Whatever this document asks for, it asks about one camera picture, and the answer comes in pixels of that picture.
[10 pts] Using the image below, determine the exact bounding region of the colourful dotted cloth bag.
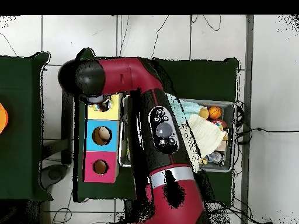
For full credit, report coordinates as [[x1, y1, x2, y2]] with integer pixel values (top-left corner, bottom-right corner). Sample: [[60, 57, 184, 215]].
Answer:
[[89, 98, 114, 113], [211, 119, 227, 131]]

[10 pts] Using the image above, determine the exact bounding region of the cream waffle cloth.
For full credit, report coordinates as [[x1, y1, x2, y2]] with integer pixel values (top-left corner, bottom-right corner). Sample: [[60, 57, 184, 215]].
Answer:
[[186, 113, 228, 173]]

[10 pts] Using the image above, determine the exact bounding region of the wooden box with three holes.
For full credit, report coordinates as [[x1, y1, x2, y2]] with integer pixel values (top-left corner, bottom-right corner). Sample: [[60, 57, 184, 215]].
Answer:
[[82, 93, 123, 184]]

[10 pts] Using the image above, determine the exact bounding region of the mint waffle cloth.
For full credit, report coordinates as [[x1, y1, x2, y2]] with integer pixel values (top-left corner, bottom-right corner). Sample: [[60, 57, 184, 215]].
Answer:
[[166, 93, 204, 124]]

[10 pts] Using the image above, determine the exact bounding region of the peach foam ball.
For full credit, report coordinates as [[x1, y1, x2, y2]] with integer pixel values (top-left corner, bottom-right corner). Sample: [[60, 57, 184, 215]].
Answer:
[[199, 107, 210, 120]]

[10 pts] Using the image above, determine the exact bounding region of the dark green table cloth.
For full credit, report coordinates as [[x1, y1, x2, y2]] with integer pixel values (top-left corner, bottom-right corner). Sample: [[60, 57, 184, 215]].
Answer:
[[73, 47, 240, 207], [0, 51, 53, 202]]

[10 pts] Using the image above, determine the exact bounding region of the small orange basketball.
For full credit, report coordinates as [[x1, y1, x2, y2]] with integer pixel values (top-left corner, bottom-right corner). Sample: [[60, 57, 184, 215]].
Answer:
[[208, 106, 223, 120]]

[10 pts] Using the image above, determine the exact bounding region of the black upright panel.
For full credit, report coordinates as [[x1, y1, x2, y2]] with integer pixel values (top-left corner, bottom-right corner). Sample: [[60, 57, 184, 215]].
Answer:
[[61, 89, 75, 165]]

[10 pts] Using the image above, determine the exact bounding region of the grey round stand base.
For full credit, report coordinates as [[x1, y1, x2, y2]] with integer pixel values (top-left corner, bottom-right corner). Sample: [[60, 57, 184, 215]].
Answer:
[[40, 163, 69, 190]]

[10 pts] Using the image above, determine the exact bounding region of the orange object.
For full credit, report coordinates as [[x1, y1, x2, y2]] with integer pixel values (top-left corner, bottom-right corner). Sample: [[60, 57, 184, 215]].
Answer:
[[0, 102, 9, 135]]

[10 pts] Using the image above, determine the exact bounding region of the shallow wire mesh bin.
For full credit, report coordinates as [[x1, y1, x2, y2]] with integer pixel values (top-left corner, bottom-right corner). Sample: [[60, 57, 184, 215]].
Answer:
[[118, 94, 236, 173]]

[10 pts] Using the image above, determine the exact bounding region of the thin black floor cable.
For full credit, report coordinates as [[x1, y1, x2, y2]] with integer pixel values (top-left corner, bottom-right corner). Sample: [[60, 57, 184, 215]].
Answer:
[[202, 15, 222, 32], [150, 15, 169, 60]]

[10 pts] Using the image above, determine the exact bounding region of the black power cable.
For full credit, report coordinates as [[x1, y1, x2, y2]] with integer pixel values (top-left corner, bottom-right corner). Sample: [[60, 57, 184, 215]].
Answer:
[[234, 127, 299, 145]]

